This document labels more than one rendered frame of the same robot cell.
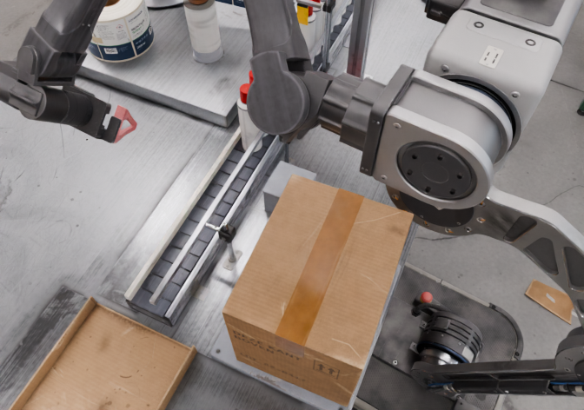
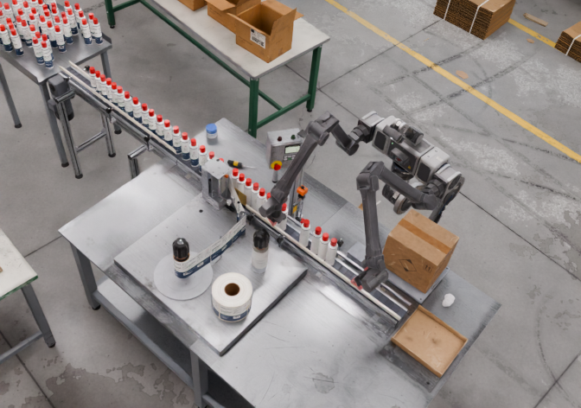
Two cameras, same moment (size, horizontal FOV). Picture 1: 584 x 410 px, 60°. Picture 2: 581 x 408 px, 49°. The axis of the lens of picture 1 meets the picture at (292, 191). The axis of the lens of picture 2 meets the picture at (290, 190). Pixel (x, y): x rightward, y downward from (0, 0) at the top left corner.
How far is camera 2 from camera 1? 2.89 m
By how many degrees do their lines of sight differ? 46
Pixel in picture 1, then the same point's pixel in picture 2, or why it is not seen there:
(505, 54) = (438, 156)
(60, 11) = (377, 245)
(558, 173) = not seen: hidden behind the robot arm
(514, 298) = not seen: hidden behind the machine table
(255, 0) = (410, 192)
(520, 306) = not seen: hidden behind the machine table
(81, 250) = (362, 344)
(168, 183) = (334, 304)
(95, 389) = (427, 343)
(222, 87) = (287, 265)
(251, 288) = (430, 256)
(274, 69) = (427, 197)
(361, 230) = (415, 223)
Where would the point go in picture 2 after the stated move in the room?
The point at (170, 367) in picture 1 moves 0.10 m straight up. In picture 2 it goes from (423, 317) to (427, 308)
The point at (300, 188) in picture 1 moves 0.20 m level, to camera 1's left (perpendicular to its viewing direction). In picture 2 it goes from (395, 233) to (388, 264)
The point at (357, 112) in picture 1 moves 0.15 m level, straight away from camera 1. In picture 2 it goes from (441, 188) to (411, 176)
